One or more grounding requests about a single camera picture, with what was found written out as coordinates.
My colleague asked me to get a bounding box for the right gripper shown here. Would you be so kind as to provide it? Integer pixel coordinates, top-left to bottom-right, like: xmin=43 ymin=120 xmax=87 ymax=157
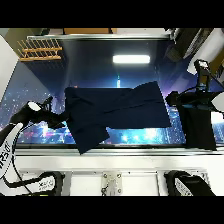
xmin=165 ymin=90 xmax=184 ymax=108

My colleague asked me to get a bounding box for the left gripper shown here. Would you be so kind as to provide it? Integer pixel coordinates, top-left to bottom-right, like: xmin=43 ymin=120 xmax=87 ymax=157
xmin=41 ymin=111 xmax=70 ymax=130

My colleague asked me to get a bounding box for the dark navy garment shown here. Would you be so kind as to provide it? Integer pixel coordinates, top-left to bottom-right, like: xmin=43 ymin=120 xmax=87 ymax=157
xmin=63 ymin=80 xmax=173 ymax=156

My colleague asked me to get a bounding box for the brown clothes hanger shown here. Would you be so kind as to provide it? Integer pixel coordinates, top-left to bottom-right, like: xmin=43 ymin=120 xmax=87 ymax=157
xmin=17 ymin=37 xmax=64 ymax=63

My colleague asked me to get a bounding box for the black garment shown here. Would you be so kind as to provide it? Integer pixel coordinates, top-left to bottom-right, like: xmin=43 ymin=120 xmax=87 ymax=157
xmin=179 ymin=104 xmax=218 ymax=151

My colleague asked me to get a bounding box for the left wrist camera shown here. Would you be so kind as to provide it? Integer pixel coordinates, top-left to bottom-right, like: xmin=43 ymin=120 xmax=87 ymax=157
xmin=41 ymin=95 xmax=55 ymax=113

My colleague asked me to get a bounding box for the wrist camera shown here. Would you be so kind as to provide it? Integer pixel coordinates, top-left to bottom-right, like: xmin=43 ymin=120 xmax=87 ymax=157
xmin=41 ymin=95 xmax=55 ymax=113
xmin=193 ymin=59 xmax=212 ymax=93

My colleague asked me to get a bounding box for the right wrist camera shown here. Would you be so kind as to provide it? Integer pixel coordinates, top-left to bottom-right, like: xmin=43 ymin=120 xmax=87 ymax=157
xmin=193 ymin=59 xmax=212 ymax=93

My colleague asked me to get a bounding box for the black cable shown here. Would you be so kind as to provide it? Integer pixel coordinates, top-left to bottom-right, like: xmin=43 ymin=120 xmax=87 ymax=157
xmin=9 ymin=141 xmax=34 ymax=196

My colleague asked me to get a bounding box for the silver frame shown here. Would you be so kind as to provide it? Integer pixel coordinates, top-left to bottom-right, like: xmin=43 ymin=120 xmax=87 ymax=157
xmin=14 ymin=33 xmax=224 ymax=197

